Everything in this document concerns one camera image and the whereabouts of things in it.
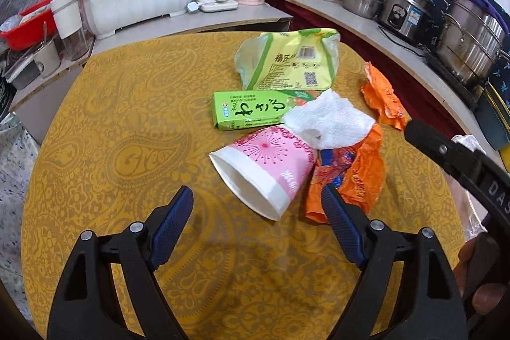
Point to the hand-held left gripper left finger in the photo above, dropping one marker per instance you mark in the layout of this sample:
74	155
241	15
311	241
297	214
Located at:
171	228

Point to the white lined trash bin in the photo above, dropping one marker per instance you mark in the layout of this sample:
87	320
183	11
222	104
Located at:
464	141

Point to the orange printed wrapper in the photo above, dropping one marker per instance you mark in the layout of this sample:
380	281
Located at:
382	97

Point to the green yellow snack bag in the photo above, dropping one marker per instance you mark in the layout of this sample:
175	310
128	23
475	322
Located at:
295	61

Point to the orange wrapper with blue print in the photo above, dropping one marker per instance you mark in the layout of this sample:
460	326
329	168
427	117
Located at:
354	180

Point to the purple cloth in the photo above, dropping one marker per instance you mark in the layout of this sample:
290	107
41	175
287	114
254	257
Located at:
484	1

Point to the small steel pot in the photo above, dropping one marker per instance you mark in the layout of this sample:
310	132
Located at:
362	3

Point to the red plastic basin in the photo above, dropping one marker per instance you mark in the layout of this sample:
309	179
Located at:
28	29

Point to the white paper towel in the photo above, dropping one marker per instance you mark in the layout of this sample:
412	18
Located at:
330	121

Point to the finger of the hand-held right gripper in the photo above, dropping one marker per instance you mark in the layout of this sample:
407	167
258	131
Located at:
434	147

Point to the white power plug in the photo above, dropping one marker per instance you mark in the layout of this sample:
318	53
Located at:
193	7

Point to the steel steamer pot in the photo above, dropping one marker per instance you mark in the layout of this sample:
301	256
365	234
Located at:
470	43

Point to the stacked teal and yellow basins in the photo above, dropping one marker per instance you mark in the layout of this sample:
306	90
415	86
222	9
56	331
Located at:
494	117

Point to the white floral cloth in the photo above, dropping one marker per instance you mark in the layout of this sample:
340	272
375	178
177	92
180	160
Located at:
12	180

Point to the steel rice cooker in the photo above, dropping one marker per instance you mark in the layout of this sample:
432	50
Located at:
406	13

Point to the white mug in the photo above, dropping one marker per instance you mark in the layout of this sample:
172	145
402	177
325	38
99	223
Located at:
46	59

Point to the grey plastic box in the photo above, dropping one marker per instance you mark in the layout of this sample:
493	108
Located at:
26	75

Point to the black induction cooker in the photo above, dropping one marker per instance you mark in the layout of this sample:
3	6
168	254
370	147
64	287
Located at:
450	80

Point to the person's right hand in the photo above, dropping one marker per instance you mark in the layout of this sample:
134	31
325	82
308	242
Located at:
488	296

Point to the green cardboard box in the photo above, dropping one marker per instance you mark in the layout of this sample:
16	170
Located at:
247	111

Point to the yellow paisley tablecloth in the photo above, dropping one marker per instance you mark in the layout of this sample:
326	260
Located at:
159	125

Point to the dark red counter skirt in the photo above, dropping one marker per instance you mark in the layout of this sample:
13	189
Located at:
398	65

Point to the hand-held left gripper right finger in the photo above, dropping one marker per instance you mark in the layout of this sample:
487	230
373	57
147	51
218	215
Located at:
344	228

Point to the pink paper cup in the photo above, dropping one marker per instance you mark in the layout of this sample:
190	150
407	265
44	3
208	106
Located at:
263	168

